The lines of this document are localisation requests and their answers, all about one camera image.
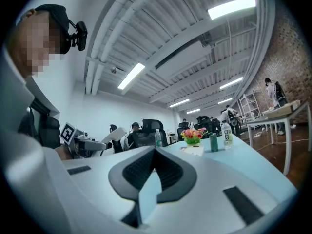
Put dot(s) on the person's left forearm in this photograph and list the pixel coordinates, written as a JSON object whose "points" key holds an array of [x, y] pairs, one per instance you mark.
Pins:
{"points": [[63, 153]]}

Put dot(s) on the person's head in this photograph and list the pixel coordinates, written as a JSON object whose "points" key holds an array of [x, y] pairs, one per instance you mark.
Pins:
{"points": [[29, 45]]}

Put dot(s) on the small green label water bottle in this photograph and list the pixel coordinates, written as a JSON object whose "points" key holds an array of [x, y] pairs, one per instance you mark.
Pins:
{"points": [[158, 139]]}

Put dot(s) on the black head-mounted camera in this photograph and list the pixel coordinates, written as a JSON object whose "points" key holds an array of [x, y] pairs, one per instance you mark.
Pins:
{"points": [[82, 35]]}

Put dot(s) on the green drink can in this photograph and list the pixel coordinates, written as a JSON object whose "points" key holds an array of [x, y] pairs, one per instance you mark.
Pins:
{"points": [[213, 142]]}

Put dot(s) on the black mesh office chair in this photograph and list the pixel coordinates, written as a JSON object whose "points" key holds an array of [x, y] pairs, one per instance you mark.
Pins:
{"points": [[151, 133], [50, 133], [204, 123], [182, 129]]}

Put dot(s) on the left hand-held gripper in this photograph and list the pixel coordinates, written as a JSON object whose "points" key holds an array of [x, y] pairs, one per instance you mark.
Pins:
{"points": [[83, 146]]}

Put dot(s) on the white flat card box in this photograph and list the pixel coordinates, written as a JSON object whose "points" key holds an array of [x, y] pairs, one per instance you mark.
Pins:
{"points": [[192, 150]]}

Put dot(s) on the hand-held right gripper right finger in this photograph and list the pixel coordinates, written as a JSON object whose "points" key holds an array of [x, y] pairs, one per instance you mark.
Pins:
{"points": [[178, 177]]}

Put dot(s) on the ceiling air conditioner unit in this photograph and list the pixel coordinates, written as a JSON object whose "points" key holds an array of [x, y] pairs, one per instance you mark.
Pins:
{"points": [[182, 57]]}

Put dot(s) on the white table with grey legs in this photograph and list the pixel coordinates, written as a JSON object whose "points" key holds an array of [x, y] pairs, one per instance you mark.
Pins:
{"points": [[273, 121]]}

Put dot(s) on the person's white shirt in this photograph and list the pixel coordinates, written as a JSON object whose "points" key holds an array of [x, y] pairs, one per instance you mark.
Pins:
{"points": [[13, 96]]}

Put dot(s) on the dome security camera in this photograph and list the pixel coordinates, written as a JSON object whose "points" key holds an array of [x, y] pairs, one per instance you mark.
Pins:
{"points": [[113, 69]]}

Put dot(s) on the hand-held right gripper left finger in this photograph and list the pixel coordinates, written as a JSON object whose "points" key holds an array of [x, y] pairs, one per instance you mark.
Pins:
{"points": [[126, 177]]}

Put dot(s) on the flat cardboard box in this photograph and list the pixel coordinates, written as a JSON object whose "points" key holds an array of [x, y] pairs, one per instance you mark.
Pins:
{"points": [[280, 110]]}

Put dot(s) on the clear bottle with pale label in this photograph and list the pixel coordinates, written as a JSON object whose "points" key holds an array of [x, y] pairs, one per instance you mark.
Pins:
{"points": [[227, 135]]}

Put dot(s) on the white metal shelf rack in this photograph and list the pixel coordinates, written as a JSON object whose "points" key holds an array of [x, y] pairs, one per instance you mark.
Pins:
{"points": [[247, 107]]}

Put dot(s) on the long ceiling light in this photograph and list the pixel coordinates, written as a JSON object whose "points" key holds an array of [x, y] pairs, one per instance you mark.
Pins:
{"points": [[231, 7], [179, 103], [231, 83], [193, 111], [131, 76], [225, 101]]}

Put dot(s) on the potted artificial flowers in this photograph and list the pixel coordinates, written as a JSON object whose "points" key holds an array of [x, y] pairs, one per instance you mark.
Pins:
{"points": [[193, 135]]}

